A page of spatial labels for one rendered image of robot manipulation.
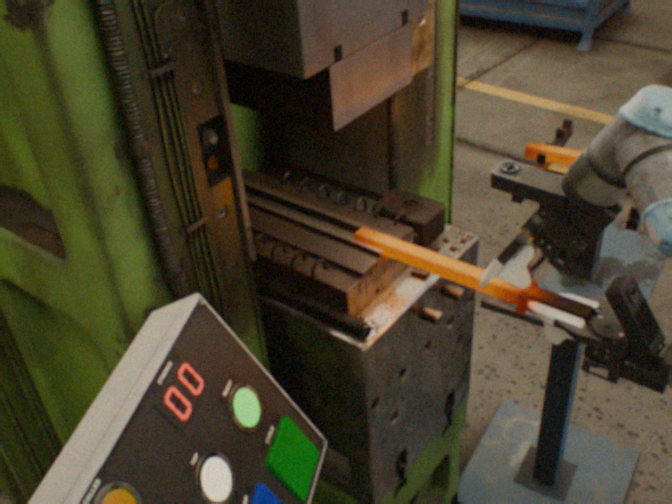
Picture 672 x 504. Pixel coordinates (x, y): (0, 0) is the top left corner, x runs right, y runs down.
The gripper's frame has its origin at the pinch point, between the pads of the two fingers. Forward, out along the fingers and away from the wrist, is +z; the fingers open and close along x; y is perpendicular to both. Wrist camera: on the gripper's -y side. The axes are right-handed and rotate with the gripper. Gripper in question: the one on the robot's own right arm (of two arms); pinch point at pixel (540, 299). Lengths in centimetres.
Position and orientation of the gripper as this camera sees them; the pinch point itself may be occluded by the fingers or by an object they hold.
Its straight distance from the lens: 113.0
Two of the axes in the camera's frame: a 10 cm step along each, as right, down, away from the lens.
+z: -7.9, -3.1, 5.3
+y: 0.8, 8.1, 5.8
